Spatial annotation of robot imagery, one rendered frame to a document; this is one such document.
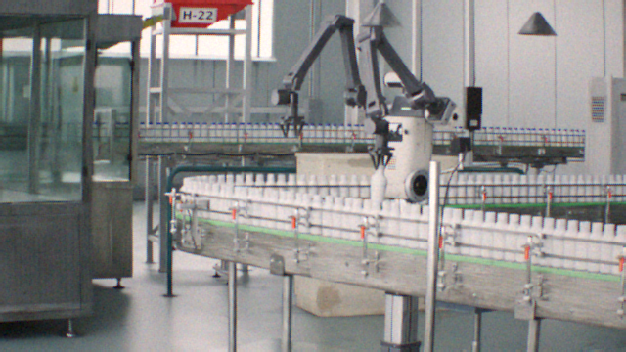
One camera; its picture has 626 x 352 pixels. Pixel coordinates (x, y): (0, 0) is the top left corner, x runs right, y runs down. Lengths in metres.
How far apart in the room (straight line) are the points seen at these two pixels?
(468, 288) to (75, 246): 4.08
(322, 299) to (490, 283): 4.98
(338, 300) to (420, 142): 3.81
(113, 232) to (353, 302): 2.19
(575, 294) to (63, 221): 4.61
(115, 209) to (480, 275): 6.28
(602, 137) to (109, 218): 4.31
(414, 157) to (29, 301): 3.22
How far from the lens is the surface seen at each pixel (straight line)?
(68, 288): 8.37
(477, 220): 4.76
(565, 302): 4.43
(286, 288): 5.71
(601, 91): 11.31
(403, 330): 6.08
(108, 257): 10.66
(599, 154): 11.33
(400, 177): 5.97
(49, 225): 8.26
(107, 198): 10.61
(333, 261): 5.37
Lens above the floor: 1.53
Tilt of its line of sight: 3 degrees down
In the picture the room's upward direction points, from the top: 1 degrees clockwise
